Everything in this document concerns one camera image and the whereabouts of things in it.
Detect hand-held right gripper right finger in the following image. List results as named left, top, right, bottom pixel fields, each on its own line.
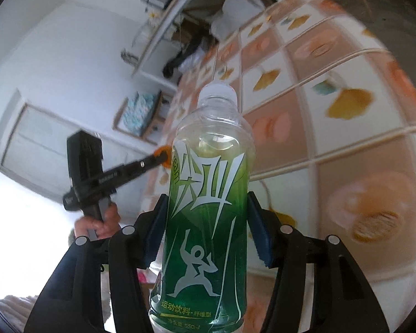
left=247, top=191, right=390, bottom=333

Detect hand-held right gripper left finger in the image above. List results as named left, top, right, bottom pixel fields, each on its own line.
left=24, top=192, right=169, bottom=333

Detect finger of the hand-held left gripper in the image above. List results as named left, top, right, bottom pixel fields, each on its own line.
left=103, top=153, right=161, bottom=191

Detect green drink bottle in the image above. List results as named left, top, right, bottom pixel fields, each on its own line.
left=149, top=80, right=257, bottom=333

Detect person's left hand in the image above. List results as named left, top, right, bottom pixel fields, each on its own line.
left=74, top=203, right=123, bottom=241

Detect white double door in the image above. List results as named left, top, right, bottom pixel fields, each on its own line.
left=0, top=102, right=149, bottom=221

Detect floral cushion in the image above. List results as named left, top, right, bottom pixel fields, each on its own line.
left=121, top=91, right=155, bottom=134

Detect wooden chair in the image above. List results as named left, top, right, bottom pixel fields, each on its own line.
left=113, top=90, right=174, bottom=144

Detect black cloth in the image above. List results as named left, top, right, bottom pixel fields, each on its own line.
left=162, top=33, right=215, bottom=79

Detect glass bowl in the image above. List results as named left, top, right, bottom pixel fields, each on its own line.
left=133, top=24, right=153, bottom=49

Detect long white table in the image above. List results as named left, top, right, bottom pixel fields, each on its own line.
left=130, top=0, right=274, bottom=87

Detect tile and leaf print tablecloth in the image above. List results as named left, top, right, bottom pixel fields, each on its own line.
left=139, top=0, right=416, bottom=285

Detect white fluffy blanket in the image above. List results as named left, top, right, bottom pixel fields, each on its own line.
left=0, top=295, right=39, bottom=333

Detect white sacks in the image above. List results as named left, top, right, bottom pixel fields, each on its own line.
left=211, top=0, right=260, bottom=40

